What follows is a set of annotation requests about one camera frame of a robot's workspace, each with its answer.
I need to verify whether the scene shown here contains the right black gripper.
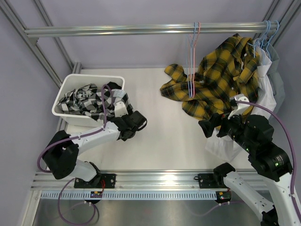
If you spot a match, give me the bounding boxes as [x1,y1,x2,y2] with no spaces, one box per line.
[198,106,255,153]

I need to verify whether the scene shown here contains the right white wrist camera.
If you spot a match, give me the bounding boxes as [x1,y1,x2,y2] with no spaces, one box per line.
[228,94,249,119]

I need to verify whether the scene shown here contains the light blue wire hangers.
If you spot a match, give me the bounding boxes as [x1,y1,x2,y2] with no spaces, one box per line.
[248,20,280,59]

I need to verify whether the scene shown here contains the black white checkered shirt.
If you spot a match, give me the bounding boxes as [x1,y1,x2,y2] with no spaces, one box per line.
[57,83,133,121]

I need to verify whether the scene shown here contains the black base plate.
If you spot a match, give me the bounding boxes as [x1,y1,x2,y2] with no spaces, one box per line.
[73,173,117,204]
[194,173,232,204]

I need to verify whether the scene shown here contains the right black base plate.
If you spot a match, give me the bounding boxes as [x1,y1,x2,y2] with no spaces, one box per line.
[194,173,232,204]

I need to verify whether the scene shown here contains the yellow black plaid shirt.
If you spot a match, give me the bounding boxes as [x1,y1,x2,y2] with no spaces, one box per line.
[160,34,260,120]

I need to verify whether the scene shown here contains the left aluminium frame post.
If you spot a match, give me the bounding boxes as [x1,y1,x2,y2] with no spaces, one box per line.
[0,0,82,89]

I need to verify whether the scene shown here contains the pink wire hanger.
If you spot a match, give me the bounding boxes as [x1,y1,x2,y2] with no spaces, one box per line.
[189,22,201,98]

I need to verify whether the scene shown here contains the grey garment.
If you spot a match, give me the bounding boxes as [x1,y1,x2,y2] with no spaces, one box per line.
[267,45,285,113]

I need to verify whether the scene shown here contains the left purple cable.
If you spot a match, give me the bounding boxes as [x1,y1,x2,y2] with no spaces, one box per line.
[38,84,112,223]

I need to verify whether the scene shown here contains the right aluminium frame post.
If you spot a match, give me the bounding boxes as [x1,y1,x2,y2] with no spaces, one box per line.
[263,0,301,47]

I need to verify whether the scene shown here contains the white plastic bin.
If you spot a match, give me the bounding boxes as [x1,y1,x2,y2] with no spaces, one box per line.
[52,73,125,127]

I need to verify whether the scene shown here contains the purple cable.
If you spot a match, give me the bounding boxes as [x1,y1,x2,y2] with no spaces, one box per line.
[38,84,112,223]
[188,100,301,217]

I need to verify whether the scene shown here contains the aluminium frame post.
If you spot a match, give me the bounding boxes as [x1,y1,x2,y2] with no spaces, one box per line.
[263,0,301,47]
[0,0,82,89]

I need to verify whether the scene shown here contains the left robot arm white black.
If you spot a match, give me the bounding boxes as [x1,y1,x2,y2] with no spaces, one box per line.
[41,111,147,188]

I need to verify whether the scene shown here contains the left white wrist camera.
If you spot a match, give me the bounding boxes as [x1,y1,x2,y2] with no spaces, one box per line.
[114,101,128,117]

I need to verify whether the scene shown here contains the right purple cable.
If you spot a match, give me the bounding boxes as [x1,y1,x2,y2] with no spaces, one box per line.
[188,100,301,217]

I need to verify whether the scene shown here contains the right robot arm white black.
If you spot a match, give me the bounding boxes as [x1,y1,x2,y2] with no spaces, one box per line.
[198,113,301,226]

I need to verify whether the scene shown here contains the white slotted cable duct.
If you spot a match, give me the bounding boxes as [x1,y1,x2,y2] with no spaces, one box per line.
[41,190,217,200]

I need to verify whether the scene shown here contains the light blue wire hanger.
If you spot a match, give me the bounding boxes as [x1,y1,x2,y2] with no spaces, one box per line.
[186,22,197,98]

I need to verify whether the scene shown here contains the aluminium hanging rail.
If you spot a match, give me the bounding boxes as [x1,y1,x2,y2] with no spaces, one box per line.
[24,21,280,38]

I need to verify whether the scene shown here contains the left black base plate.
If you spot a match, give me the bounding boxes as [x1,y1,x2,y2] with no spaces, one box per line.
[73,173,117,204]

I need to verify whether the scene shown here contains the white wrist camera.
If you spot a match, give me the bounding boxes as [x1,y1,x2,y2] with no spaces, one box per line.
[228,94,249,119]
[114,101,128,117]

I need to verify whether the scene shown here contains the aluminium front rail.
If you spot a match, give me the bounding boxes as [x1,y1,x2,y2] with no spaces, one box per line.
[30,170,271,191]

